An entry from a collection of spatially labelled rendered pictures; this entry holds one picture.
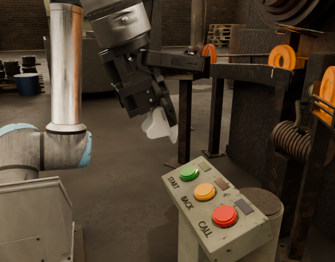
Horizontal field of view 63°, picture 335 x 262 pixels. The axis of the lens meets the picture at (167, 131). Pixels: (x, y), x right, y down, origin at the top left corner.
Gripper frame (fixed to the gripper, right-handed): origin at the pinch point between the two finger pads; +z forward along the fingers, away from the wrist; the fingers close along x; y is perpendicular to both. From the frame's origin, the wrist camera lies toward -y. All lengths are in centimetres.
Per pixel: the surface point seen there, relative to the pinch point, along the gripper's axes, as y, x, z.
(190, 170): -0.5, 0.2, 9.2
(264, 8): -78, -70, -2
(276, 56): -74, -62, 19
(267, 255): -8.6, 9.0, 34.0
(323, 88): -58, -20, 20
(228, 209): -0.9, 14.6, 9.4
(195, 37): -317, -708, 122
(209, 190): -0.6, 8.3, 9.3
